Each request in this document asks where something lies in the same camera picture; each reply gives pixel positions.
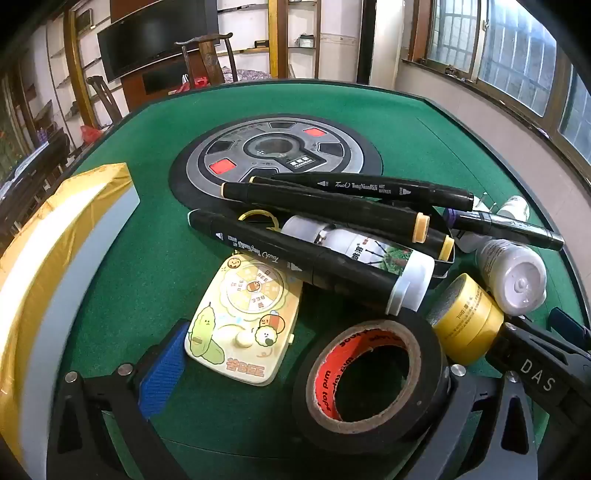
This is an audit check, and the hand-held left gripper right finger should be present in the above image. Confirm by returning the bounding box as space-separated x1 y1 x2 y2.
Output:
406 364 542 480

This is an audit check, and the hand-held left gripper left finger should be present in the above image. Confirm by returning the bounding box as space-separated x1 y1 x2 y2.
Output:
46 320 195 480

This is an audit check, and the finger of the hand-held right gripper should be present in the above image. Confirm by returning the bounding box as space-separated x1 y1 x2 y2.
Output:
487 322 522 370
549 307 591 344

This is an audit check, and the yellow tape roll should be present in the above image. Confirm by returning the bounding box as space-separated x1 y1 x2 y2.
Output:
427 273 505 363

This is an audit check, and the white pill bottle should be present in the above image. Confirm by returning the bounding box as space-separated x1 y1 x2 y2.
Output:
496 195 532 220
475 237 549 317

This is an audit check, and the black tape roll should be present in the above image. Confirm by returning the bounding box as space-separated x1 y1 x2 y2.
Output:
292 318 451 455

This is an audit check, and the yellow handheld game toy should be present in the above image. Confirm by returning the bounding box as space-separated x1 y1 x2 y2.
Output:
185 253 303 386

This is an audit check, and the black marker with purple cap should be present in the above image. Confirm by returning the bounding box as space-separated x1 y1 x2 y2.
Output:
442 208 565 251

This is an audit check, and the gold rimmed storage box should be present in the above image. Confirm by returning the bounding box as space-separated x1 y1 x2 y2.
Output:
0 162 140 467

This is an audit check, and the black marker with beige caps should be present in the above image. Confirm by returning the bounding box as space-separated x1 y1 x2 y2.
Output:
249 175 431 244
221 181 456 261

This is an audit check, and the thick black marker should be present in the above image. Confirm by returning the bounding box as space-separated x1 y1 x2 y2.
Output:
188 209 404 317

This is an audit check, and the white bottle with picture label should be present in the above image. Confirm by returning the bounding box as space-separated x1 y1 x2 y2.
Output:
281 215 435 317

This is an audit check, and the black desk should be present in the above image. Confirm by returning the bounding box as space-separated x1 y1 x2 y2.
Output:
0 131 71 206

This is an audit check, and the round grey table centre panel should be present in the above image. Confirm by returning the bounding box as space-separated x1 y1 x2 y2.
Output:
168 115 384 217

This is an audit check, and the barred window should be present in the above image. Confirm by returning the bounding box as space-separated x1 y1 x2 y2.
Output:
427 0 591 163

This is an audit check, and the floral patterned cloth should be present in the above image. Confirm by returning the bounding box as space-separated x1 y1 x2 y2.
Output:
222 67 271 84

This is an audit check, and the black flat television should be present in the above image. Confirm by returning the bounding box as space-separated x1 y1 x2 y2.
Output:
96 0 219 84

